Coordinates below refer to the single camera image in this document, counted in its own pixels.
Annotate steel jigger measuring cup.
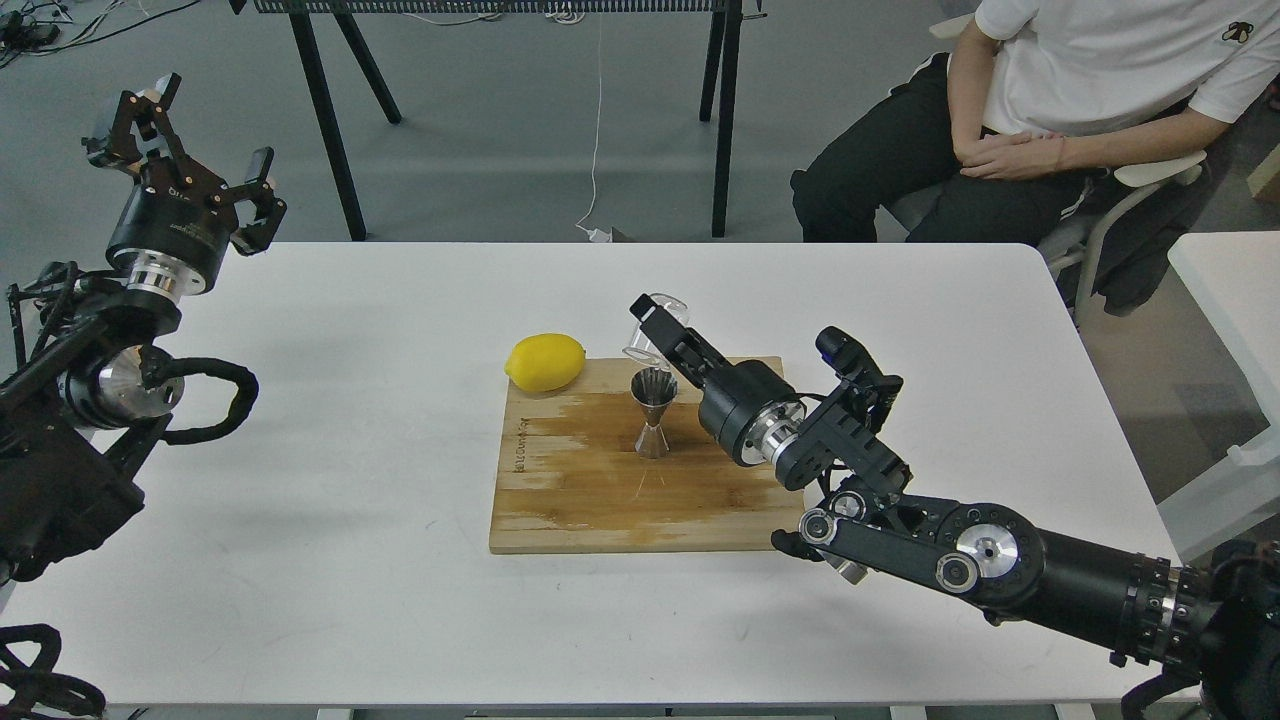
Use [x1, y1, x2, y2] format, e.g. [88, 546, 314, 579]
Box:
[630, 366, 678, 459]

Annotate clear glass cup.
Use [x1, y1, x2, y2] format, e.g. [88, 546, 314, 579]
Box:
[622, 293, 691, 366]

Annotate black floor cables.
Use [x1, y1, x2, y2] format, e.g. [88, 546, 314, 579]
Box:
[0, 0, 206, 70]

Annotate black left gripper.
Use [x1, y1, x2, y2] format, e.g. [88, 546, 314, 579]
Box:
[82, 73, 288, 299]

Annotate white power cable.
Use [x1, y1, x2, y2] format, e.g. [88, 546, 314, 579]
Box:
[575, 14, 614, 243]

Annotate white side table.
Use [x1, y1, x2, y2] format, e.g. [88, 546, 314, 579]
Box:
[1158, 231, 1279, 561]

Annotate wooden cutting board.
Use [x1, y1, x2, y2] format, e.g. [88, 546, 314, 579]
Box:
[489, 357, 804, 555]

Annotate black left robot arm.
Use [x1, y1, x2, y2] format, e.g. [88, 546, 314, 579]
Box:
[1, 73, 287, 585]

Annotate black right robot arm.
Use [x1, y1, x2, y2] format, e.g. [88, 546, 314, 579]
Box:
[630, 293, 1279, 719]

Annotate yellow lemon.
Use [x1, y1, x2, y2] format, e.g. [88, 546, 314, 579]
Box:
[504, 333, 586, 393]

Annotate grey office chair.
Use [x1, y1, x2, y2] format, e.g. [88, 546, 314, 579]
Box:
[884, 12, 1280, 325]

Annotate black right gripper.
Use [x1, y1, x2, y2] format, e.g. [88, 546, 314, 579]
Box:
[630, 293, 806, 468]

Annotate seated person white shirt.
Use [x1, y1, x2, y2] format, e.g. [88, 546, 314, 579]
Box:
[791, 1, 1279, 243]

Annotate black metal frame table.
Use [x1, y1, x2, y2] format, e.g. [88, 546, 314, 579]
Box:
[227, 0, 769, 243]

